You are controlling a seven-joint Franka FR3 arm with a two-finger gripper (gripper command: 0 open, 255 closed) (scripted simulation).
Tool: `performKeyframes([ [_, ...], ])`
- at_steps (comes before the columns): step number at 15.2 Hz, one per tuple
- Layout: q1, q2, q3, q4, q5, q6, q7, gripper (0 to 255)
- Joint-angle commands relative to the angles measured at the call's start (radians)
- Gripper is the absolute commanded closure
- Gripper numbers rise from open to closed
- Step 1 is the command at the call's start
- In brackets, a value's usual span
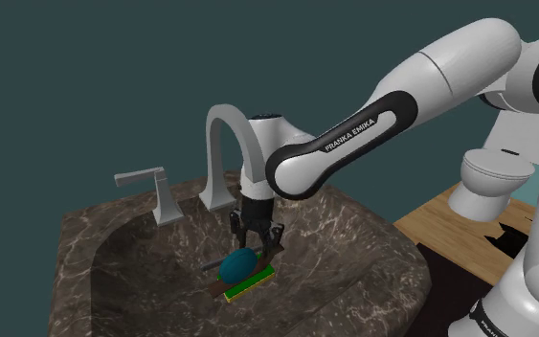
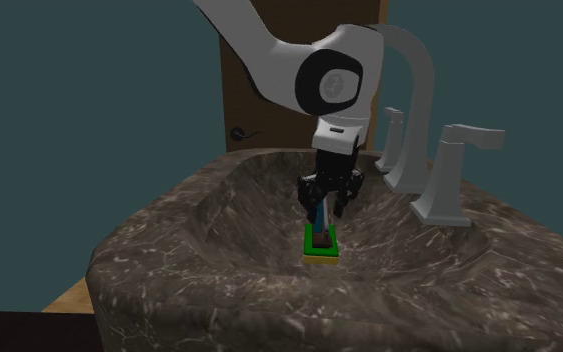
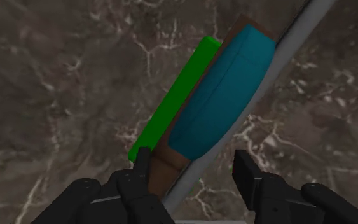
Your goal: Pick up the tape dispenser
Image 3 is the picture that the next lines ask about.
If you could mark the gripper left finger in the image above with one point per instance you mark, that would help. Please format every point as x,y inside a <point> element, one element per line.
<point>126,198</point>

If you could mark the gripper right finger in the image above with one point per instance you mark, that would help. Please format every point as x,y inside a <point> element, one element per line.
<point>274,198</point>

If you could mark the brown chair with teal cushion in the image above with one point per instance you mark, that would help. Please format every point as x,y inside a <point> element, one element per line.
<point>222,99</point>

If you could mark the green flat block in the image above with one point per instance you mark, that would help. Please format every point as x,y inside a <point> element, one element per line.
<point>178,93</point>

